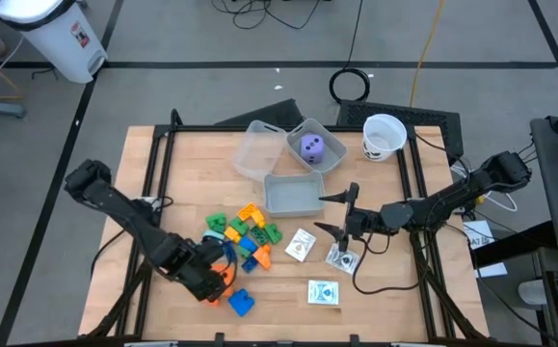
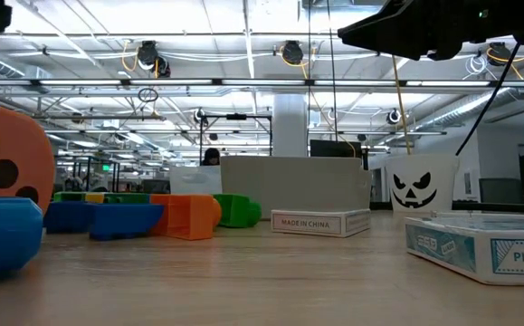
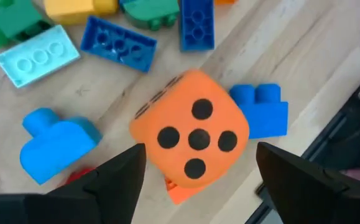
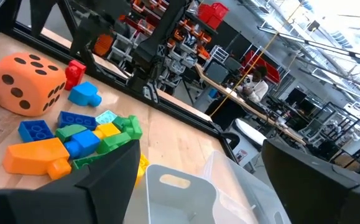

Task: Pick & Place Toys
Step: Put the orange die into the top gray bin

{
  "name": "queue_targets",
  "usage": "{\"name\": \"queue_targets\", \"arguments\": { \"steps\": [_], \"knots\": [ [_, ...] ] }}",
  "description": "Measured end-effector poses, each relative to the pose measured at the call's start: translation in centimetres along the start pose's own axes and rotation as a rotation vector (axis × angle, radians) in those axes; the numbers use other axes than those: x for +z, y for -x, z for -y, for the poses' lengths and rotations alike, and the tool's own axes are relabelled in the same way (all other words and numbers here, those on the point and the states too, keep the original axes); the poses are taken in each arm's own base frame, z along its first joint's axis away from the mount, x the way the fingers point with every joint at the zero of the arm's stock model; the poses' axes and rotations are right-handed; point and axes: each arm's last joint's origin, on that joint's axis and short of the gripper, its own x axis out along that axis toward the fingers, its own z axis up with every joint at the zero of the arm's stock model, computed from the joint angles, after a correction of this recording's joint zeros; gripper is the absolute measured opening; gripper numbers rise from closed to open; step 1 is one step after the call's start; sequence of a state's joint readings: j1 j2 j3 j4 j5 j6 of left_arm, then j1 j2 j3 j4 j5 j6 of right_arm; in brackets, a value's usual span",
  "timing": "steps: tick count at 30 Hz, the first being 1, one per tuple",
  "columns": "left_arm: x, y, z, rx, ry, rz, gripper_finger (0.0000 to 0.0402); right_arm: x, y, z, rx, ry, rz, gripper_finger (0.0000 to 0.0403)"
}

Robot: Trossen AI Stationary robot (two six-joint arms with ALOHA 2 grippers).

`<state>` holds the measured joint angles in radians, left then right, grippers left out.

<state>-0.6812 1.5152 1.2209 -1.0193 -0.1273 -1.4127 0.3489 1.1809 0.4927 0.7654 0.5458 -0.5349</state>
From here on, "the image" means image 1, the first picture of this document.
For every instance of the dark green perforated block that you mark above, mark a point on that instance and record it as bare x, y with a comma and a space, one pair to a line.
259, 235

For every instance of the black flat panel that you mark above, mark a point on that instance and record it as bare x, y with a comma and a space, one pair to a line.
273, 115

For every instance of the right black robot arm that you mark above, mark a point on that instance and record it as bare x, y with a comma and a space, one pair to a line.
452, 195

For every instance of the white paper sheet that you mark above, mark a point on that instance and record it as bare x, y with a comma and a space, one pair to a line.
478, 236
493, 270

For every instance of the white trash bin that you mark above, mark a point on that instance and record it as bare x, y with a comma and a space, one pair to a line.
57, 38

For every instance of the clear plastic bin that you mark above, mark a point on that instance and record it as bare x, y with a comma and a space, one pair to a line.
259, 154

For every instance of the grey rounded object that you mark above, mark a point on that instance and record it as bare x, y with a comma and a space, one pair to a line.
534, 292

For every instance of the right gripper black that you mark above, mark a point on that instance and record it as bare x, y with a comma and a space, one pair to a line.
363, 224

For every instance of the orange foam die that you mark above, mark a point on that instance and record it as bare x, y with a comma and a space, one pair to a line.
230, 274

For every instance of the white emblem card deck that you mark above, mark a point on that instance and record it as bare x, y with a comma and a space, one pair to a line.
300, 245

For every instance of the large blue notched block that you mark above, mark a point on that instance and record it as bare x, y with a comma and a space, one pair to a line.
241, 302

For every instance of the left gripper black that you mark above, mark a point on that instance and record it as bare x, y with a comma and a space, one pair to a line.
187, 262

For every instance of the light teal block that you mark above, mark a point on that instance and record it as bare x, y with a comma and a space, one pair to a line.
213, 235

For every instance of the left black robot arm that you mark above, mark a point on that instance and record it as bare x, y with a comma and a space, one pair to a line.
114, 202

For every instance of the blue patterned card deck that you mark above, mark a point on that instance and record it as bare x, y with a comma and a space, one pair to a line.
323, 292

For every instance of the black aluminium table frame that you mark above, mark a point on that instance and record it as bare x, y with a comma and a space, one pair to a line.
196, 128

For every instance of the large orange peg block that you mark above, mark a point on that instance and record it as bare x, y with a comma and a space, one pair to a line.
262, 257

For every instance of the grey plastic bin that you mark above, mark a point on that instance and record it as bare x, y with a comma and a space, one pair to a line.
329, 156
293, 195

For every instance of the black perforated panel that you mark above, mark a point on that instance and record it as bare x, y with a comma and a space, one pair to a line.
428, 118

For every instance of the yellow block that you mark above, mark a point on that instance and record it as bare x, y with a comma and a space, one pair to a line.
259, 219
232, 234

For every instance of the small green block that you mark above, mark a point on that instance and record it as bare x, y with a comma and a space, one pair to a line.
244, 252

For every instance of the purple foam die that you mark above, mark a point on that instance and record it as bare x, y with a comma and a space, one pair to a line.
312, 148

